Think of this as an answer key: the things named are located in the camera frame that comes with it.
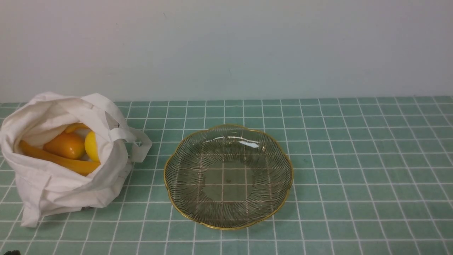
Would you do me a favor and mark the orange fruit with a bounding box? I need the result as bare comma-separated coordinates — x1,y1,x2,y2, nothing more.
42,132,86,160

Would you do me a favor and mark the white cloth tote bag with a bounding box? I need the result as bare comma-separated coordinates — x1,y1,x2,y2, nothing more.
1,92,152,228

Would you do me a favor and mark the yellow banana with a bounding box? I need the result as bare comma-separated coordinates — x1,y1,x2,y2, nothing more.
19,123,101,176

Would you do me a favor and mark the yellow lemon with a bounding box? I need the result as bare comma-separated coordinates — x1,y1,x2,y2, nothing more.
84,131,100,163

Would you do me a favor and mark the clear glass gold-rimmed bowl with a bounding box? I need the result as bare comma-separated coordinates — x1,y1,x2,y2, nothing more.
163,124,293,230

